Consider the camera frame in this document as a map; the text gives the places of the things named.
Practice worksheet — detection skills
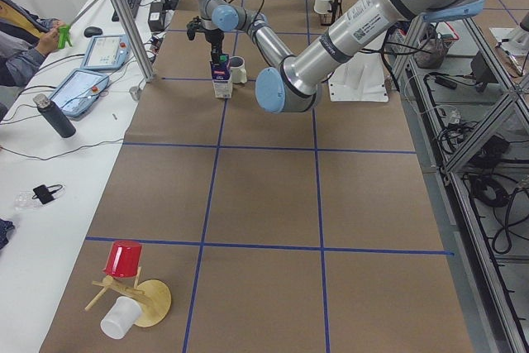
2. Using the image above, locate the black water bottle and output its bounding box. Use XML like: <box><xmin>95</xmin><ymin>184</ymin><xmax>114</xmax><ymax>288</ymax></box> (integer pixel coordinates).
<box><xmin>33</xmin><ymin>93</ymin><xmax>76</xmax><ymax>138</ymax></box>

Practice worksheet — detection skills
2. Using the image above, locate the small black device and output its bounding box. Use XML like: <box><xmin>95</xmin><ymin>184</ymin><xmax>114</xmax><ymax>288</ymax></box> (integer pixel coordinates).
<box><xmin>33</xmin><ymin>184</ymin><xmax>55</xmax><ymax>204</ymax></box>

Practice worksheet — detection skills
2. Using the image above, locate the person grey sleeve forearm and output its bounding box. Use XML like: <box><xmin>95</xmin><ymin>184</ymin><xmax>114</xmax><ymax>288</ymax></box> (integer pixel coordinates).
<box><xmin>1</xmin><ymin>48</ymin><xmax>45</xmax><ymax>87</ymax></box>

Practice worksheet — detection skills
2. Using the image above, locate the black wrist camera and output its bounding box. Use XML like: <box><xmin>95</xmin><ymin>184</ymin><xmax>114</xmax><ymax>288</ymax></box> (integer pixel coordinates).
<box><xmin>187</xmin><ymin>16</ymin><xmax>204</xmax><ymax>41</ymax></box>

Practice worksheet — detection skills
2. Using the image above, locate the wooden cup tree stand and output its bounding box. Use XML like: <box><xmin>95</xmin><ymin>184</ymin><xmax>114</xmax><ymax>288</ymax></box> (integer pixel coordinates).
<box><xmin>84</xmin><ymin>266</ymin><xmax>172</xmax><ymax>327</ymax></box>

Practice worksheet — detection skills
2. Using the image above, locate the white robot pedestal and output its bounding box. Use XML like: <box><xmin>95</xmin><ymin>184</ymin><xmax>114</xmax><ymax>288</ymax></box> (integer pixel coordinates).
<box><xmin>328</xmin><ymin>52</ymin><xmax>388</xmax><ymax>103</ymax></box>

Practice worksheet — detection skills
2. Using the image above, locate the green plastic tool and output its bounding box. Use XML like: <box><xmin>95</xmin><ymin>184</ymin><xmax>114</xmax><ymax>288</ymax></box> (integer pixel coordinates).
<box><xmin>57</xmin><ymin>25</ymin><xmax>72</xmax><ymax>49</ymax></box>

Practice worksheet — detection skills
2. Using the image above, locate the white purple milk carton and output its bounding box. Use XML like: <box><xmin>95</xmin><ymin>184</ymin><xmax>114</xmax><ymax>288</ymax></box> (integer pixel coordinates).
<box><xmin>210</xmin><ymin>54</ymin><xmax>232</xmax><ymax>99</ymax></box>

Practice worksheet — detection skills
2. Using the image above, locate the blue teach pendant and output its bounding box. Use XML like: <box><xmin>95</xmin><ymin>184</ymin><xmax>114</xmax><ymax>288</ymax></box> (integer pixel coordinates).
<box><xmin>81</xmin><ymin>34</ymin><xmax>130</xmax><ymax>71</ymax></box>
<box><xmin>50</xmin><ymin>69</ymin><xmax>109</xmax><ymax>119</ymax></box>

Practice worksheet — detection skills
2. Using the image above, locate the person hand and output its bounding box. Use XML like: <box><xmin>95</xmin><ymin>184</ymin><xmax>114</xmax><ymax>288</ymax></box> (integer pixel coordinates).
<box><xmin>36</xmin><ymin>20</ymin><xmax>65</xmax><ymax>56</ymax></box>

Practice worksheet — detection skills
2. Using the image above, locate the black power adapter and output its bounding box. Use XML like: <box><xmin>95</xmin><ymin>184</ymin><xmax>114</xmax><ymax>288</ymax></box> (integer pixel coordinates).
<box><xmin>148</xmin><ymin>1</ymin><xmax>166</xmax><ymax>32</ymax></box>

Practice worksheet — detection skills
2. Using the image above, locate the white plastic cup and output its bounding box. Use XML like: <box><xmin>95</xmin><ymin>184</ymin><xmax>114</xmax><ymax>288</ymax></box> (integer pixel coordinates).
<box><xmin>100</xmin><ymin>296</ymin><xmax>142</xmax><ymax>340</ymax></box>

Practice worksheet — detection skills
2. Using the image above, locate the clear plastic bag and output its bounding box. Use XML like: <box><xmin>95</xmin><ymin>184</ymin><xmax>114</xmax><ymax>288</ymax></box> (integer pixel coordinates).
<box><xmin>14</xmin><ymin>191</ymin><xmax>42</xmax><ymax>210</ymax></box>

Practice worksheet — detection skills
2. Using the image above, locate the white cup lower rack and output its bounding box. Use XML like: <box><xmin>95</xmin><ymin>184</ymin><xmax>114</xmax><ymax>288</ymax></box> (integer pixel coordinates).
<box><xmin>313</xmin><ymin>0</ymin><xmax>332</xmax><ymax>15</ymax></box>

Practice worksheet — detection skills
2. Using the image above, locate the red plastic cup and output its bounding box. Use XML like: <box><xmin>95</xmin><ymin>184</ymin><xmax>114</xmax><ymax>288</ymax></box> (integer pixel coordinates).
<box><xmin>103</xmin><ymin>240</ymin><xmax>142</xmax><ymax>278</ymax></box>

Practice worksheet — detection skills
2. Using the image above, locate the grey white mug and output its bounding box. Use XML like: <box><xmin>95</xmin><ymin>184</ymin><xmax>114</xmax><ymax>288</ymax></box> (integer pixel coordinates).
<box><xmin>229</xmin><ymin>55</ymin><xmax>247</xmax><ymax>84</ymax></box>

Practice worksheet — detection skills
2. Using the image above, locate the black computer mouse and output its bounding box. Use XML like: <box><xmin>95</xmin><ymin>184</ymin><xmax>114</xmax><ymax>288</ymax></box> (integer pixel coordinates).
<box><xmin>83</xmin><ymin>26</ymin><xmax>102</xmax><ymax>38</ymax></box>

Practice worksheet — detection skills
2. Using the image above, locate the black wire cup rack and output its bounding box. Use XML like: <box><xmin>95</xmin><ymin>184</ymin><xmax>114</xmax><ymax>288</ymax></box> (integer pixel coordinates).
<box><xmin>318</xmin><ymin>0</ymin><xmax>343</xmax><ymax>26</ymax></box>

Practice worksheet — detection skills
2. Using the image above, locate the near blue teach pendant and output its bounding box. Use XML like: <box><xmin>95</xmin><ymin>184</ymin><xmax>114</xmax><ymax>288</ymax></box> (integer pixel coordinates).
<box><xmin>50</xmin><ymin>69</ymin><xmax>109</xmax><ymax>119</ymax></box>

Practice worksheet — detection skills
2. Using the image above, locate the far blue teach pendant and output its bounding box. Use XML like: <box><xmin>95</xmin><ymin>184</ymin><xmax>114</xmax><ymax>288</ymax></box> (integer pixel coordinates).
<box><xmin>81</xmin><ymin>34</ymin><xmax>130</xmax><ymax>71</ymax></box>

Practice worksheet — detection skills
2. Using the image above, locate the aluminium frame post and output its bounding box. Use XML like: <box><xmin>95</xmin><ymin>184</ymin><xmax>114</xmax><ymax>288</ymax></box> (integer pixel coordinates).
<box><xmin>111</xmin><ymin>0</ymin><xmax>155</xmax><ymax>83</ymax></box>

